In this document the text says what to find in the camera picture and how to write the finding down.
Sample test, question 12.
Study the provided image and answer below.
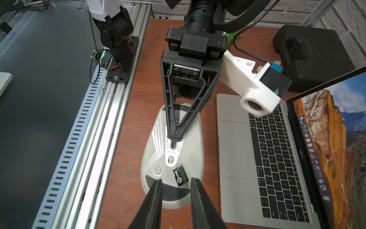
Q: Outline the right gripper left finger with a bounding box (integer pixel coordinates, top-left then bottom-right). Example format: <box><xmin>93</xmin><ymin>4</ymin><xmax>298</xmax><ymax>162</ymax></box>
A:
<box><xmin>128</xmin><ymin>179</ymin><xmax>163</xmax><ymax>229</ymax></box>

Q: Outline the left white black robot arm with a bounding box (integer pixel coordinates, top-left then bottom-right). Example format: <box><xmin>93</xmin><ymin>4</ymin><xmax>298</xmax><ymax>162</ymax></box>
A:
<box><xmin>87</xmin><ymin>1</ymin><xmax>268</xmax><ymax>141</ymax></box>

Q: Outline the aluminium front rail frame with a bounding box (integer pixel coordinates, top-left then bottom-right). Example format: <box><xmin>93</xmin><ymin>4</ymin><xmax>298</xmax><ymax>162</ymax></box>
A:
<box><xmin>31</xmin><ymin>2</ymin><xmax>152</xmax><ymax>229</ymax></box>

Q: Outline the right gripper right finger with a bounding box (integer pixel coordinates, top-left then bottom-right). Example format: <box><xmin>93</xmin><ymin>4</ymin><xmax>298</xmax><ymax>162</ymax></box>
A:
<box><xmin>190</xmin><ymin>178</ymin><xmax>226</xmax><ymax>229</ymax></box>

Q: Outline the right aluminium corner post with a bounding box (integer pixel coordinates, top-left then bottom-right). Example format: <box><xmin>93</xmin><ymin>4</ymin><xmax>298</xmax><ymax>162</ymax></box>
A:
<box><xmin>300</xmin><ymin>0</ymin><xmax>338</xmax><ymax>27</ymax></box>

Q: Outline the black plastic tool case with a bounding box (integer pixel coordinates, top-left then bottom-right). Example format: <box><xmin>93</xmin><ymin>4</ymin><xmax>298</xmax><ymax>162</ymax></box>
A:
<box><xmin>273</xmin><ymin>25</ymin><xmax>355</xmax><ymax>93</ymax></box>

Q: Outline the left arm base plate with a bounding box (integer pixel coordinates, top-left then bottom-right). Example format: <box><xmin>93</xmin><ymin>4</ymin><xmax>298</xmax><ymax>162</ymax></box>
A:
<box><xmin>106</xmin><ymin>36</ymin><xmax>139</xmax><ymax>84</ymax></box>

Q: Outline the grey wireless mouse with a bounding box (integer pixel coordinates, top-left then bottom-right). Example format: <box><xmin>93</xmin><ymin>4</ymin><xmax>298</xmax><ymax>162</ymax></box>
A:
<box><xmin>141</xmin><ymin>106</ymin><xmax>204</xmax><ymax>210</ymax></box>

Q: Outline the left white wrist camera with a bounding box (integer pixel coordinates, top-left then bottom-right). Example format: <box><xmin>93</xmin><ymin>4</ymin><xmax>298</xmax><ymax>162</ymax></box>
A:
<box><xmin>220</xmin><ymin>51</ymin><xmax>292</xmax><ymax>117</ymax></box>

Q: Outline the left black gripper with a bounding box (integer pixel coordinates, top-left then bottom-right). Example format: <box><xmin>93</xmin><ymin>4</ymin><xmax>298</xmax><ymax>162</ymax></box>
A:
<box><xmin>161</xmin><ymin>28</ymin><xmax>228</xmax><ymax>141</ymax></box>

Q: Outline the silver open laptop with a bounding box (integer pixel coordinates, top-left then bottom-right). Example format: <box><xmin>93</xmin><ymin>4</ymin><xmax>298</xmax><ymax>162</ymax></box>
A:
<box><xmin>216</xmin><ymin>67</ymin><xmax>366</xmax><ymax>229</ymax></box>

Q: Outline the green toy drill left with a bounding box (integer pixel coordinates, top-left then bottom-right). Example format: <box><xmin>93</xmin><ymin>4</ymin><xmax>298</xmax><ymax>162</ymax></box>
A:
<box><xmin>224</xmin><ymin>32</ymin><xmax>237</xmax><ymax>44</ymax></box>

